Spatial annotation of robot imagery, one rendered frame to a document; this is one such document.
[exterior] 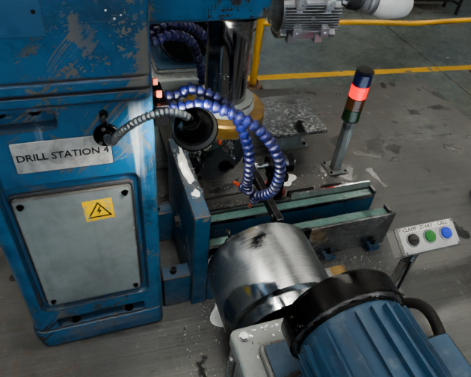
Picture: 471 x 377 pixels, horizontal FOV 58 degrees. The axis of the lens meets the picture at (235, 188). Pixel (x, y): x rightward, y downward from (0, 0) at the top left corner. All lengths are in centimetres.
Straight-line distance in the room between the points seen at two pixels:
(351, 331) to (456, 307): 87
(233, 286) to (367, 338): 36
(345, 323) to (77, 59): 51
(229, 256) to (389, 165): 106
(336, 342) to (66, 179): 50
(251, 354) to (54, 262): 43
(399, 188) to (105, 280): 115
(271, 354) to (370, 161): 120
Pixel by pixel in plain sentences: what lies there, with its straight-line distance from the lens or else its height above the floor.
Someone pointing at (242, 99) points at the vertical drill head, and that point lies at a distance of 93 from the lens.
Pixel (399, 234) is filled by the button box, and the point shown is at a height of 107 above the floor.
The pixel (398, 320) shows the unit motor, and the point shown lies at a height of 136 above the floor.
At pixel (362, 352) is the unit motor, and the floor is 135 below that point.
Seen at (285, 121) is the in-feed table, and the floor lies 92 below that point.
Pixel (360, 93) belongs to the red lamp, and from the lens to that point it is 151.
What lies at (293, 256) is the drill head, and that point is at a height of 116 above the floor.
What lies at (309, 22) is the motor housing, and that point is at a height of 131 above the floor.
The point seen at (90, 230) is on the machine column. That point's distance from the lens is 87.
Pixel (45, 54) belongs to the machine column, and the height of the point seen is 155.
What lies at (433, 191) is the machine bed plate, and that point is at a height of 80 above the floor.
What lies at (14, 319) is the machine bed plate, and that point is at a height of 80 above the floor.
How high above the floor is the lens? 184
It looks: 42 degrees down
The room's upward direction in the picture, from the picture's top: 7 degrees clockwise
